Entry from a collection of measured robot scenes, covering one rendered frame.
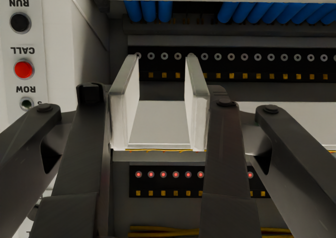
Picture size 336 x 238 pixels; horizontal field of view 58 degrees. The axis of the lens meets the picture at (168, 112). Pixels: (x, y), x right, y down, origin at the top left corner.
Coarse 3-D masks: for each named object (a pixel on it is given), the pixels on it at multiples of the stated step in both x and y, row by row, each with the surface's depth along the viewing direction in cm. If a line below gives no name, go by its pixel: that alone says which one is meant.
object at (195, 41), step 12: (84, 0) 32; (96, 0) 34; (108, 0) 36; (120, 0) 40; (84, 12) 32; (96, 12) 38; (108, 12) 37; (120, 12) 44; (96, 24) 38; (108, 24) 46; (132, 36) 46; (144, 36) 46; (156, 36) 46; (168, 36) 46; (180, 36) 46; (192, 36) 46; (204, 36) 46; (216, 36) 46; (228, 36) 46; (240, 36) 46; (252, 36) 46; (264, 36) 46; (276, 36) 46
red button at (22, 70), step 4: (16, 64) 29; (20, 64) 29; (24, 64) 29; (28, 64) 29; (16, 68) 29; (20, 68) 29; (24, 68) 29; (28, 68) 29; (16, 72) 29; (20, 72) 29; (24, 72) 29; (28, 72) 29; (20, 76) 29; (24, 76) 29; (28, 76) 29
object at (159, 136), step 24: (144, 120) 31; (168, 120) 31; (312, 120) 31; (144, 144) 36; (168, 144) 36; (144, 168) 50; (168, 168) 50; (192, 168) 50; (144, 192) 50; (168, 192) 50; (192, 192) 50; (264, 192) 50
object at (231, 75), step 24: (144, 48) 47; (168, 48) 47; (192, 48) 47; (216, 48) 47; (240, 48) 47; (264, 48) 47; (288, 48) 47; (312, 48) 47; (144, 72) 46; (168, 72) 46; (216, 72) 46; (240, 72) 46; (264, 72) 46; (288, 72) 47; (312, 72) 47
